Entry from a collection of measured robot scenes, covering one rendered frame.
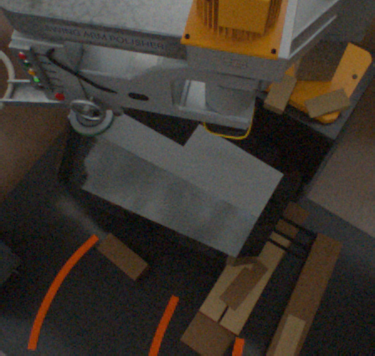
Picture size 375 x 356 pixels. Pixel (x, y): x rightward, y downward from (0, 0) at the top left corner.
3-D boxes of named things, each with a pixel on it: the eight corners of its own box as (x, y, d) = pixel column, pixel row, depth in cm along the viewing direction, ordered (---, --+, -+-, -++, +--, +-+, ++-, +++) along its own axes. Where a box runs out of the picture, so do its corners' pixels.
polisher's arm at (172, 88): (254, 101, 196) (269, 27, 151) (245, 149, 188) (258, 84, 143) (92, 73, 205) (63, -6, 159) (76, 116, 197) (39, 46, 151)
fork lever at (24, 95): (138, 80, 201) (133, 74, 197) (125, 118, 194) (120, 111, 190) (16, 79, 226) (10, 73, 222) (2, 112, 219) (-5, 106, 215)
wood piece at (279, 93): (277, 76, 233) (279, 71, 228) (295, 83, 231) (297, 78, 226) (263, 107, 226) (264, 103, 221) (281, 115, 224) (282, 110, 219)
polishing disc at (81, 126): (102, 89, 227) (101, 88, 226) (120, 121, 220) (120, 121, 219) (64, 107, 224) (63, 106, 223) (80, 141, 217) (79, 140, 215)
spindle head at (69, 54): (142, 74, 199) (126, 3, 157) (128, 118, 191) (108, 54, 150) (65, 62, 203) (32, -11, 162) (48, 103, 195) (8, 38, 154)
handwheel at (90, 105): (115, 104, 191) (108, 85, 177) (108, 125, 187) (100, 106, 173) (81, 98, 192) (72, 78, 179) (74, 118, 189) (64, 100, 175)
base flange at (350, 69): (292, 18, 251) (294, 12, 247) (372, 59, 240) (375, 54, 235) (246, 80, 237) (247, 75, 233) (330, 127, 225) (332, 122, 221)
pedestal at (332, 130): (269, 75, 324) (286, 2, 256) (352, 121, 309) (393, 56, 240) (219, 145, 305) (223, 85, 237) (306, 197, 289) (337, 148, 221)
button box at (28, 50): (55, 87, 182) (32, 43, 156) (53, 93, 181) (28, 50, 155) (37, 85, 183) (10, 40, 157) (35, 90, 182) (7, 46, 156)
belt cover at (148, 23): (290, 28, 152) (300, -8, 137) (279, 90, 143) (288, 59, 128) (27, -13, 164) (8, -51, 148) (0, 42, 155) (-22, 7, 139)
